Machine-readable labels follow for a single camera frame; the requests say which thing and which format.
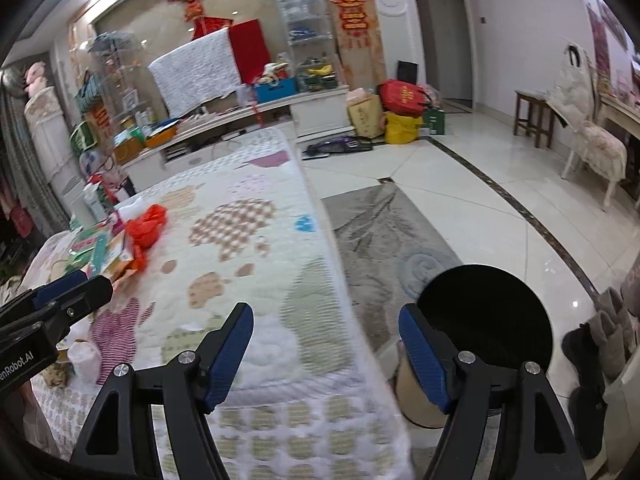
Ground covered standing air conditioner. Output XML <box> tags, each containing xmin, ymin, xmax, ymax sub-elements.
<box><xmin>25</xmin><ymin>87</ymin><xmax>83</xmax><ymax>201</ymax></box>

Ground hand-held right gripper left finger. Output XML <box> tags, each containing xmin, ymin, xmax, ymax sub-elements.
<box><xmin>67</xmin><ymin>302</ymin><xmax>254</xmax><ymax>480</ymax></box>

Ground pink plush toy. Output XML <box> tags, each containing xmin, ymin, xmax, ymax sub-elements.
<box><xmin>25</xmin><ymin>61</ymin><xmax>48</xmax><ymax>95</ymax></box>

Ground white chair with cushion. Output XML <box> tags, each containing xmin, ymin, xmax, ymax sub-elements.
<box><xmin>547</xmin><ymin>45</ymin><xmax>628</xmax><ymax>211</ymax></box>

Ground long red hanging decoration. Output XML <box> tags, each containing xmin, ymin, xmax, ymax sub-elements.
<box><xmin>327</xmin><ymin>0</ymin><xmax>371</xmax><ymax>36</ymax></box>

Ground green leaf print wrapper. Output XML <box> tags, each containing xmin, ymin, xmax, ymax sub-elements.
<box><xmin>67</xmin><ymin>225</ymin><xmax>113</xmax><ymax>273</ymax></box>

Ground grey patterned rug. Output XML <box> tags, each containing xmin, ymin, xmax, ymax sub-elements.
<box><xmin>320</xmin><ymin>182</ymin><xmax>466</xmax><ymax>356</ymax></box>

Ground grey slippers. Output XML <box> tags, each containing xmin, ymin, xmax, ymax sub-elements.
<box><xmin>592</xmin><ymin>287</ymin><xmax>632</xmax><ymax>381</ymax></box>

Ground dark handheld vacuum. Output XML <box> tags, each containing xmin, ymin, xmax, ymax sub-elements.
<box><xmin>306</xmin><ymin>135</ymin><xmax>373</xmax><ymax>157</ymax></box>

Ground white low cabinet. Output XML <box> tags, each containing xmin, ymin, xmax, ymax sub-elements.
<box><xmin>122</xmin><ymin>85</ymin><xmax>351</xmax><ymax>191</ymax></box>

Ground printed quilted blanket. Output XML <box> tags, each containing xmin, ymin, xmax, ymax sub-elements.
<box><xmin>30</xmin><ymin>127</ymin><xmax>416</xmax><ymax>480</ymax></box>

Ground orange tray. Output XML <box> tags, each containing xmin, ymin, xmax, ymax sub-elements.
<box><xmin>145</xmin><ymin>122</ymin><xmax>178</xmax><ymax>148</ymax></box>

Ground orange snack packet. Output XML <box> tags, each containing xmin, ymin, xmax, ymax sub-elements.
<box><xmin>102</xmin><ymin>232</ymin><xmax>138</xmax><ymax>281</ymax></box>

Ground white lace cloth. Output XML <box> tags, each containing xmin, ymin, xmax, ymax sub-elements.
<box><xmin>148</xmin><ymin>27</ymin><xmax>243</xmax><ymax>116</ymax></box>

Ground dark boots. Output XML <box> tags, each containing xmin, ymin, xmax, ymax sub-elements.
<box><xmin>562</xmin><ymin>327</ymin><xmax>608</xmax><ymax>461</ymax></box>

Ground light wooden side table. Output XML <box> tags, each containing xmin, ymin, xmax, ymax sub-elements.
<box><xmin>600</xmin><ymin>95</ymin><xmax>640</xmax><ymax>186</ymax></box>

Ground red cloth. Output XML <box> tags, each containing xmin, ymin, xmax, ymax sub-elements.
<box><xmin>227</xmin><ymin>19</ymin><xmax>273</xmax><ymax>86</ymax></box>

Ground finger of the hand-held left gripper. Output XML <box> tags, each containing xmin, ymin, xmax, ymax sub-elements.
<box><xmin>50</xmin><ymin>276</ymin><xmax>113</xmax><ymax>321</ymax></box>
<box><xmin>30</xmin><ymin>270</ymin><xmax>90</xmax><ymax>308</ymax></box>

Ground blue storage box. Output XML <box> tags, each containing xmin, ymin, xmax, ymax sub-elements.
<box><xmin>255</xmin><ymin>77</ymin><xmax>298</xmax><ymax>106</ymax></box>

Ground wooden stool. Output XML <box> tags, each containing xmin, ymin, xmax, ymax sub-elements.
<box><xmin>513</xmin><ymin>89</ymin><xmax>556</xmax><ymax>148</ymax></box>

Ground yellow box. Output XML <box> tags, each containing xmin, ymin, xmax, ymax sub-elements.
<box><xmin>114</xmin><ymin>130</ymin><xmax>146</xmax><ymax>161</ymax></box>

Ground green crate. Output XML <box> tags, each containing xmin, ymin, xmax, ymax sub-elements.
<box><xmin>422</xmin><ymin>107</ymin><xmax>447</xmax><ymax>136</ymax></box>

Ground round bin with black bag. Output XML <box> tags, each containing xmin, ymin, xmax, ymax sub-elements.
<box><xmin>394</xmin><ymin>263</ymin><xmax>556</xmax><ymax>428</ymax></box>

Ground red plastic bag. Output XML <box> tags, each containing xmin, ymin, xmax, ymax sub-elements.
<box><xmin>125</xmin><ymin>204</ymin><xmax>169</xmax><ymax>271</ymax></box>

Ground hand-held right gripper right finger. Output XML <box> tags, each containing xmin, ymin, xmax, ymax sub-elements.
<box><xmin>398</xmin><ymin>302</ymin><xmax>588</xmax><ymax>480</ymax></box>

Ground grey curtain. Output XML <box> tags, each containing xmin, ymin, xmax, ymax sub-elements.
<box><xmin>0</xmin><ymin>67</ymin><xmax>71</xmax><ymax>241</ymax></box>

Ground yellow bag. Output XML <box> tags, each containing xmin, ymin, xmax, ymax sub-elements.
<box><xmin>384</xmin><ymin>111</ymin><xmax>423</xmax><ymax>145</ymax></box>

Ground clear plastic shelf rack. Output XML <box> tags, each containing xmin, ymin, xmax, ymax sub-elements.
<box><xmin>272</xmin><ymin>0</ymin><xmax>341</xmax><ymax>93</ymax></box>

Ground brown cardboard box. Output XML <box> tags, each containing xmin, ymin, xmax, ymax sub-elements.
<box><xmin>347</xmin><ymin>92</ymin><xmax>386</xmax><ymax>140</ymax></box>

